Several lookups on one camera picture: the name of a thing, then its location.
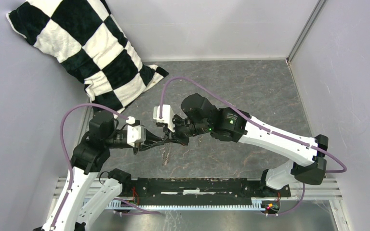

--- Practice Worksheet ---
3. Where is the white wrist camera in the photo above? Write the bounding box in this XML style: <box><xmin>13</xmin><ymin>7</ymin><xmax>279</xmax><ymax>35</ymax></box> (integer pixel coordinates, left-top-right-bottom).
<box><xmin>126</xmin><ymin>116</ymin><xmax>146</xmax><ymax>148</ymax></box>
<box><xmin>153</xmin><ymin>104</ymin><xmax>175</xmax><ymax>132</ymax></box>

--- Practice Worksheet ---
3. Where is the large ring of keyrings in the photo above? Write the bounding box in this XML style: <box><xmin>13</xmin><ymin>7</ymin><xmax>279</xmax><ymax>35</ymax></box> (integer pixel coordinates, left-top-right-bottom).
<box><xmin>161</xmin><ymin>145</ymin><xmax>170</xmax><ymax>167</ymax></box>

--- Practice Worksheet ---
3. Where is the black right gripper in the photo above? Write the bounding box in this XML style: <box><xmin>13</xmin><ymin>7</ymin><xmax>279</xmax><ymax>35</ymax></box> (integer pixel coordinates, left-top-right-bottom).
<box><xmin>162</xmin><ymin>115</ymin><xmax>211</xmax><ymax>147</ymax></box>

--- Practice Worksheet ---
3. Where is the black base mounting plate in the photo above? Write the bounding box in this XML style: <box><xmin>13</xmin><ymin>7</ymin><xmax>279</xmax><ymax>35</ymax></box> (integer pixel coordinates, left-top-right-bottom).
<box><xmin>119</xmin><ymin>178</ymin><xmax>291</xmax><ymax>205</ymax></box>

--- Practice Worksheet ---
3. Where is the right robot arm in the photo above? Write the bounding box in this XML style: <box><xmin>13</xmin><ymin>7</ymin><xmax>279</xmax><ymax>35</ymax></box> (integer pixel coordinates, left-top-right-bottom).
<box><xmin>153</xmin><ymin>93</ymin><xmax>328</xmax><ymax>196</ymax></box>

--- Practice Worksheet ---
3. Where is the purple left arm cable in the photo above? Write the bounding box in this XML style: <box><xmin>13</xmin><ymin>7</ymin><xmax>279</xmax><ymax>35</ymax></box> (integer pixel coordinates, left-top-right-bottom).
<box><xmin>49</xmin><ymin>103</ymin><xmax>160</xmax><ymax>231</ymax></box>

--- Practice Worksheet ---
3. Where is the aluminium rail frame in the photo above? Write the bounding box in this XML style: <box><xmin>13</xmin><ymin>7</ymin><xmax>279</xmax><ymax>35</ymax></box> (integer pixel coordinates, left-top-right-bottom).
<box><xmin>53</xmin><ymin>178</ymin><xmax>342</xmax><ymax>200</ymax></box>

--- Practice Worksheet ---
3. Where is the white toothed cable duct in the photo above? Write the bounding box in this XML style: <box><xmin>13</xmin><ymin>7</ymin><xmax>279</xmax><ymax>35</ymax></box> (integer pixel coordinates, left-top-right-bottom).
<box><xmin>106</xmin><ymin>200</ymin><xmax>265</xmax><ymax>211</ymax></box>

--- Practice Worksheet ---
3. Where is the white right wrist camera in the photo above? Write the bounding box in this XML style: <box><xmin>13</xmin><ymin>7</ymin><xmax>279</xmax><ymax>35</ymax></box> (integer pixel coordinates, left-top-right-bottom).
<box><xmin>153</xmin><ymin>104</ymin><xmax>175</xmax><ymax>132</ymax></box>

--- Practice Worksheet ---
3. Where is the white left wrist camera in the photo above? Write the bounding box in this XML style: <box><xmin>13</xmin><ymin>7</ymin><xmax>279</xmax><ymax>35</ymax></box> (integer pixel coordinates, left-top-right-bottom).
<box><xmin>126</xmin><ymin>116</ymin><xmax>146</xmax><ymax>148</ymax></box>

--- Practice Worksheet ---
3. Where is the black white checkered pillow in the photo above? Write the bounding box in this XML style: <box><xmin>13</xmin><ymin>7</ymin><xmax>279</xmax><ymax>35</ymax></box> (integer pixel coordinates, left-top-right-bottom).
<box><xmin>7</xmin><ymin>0</ymin><xmax>168</xmax><ymax>112</ymax></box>

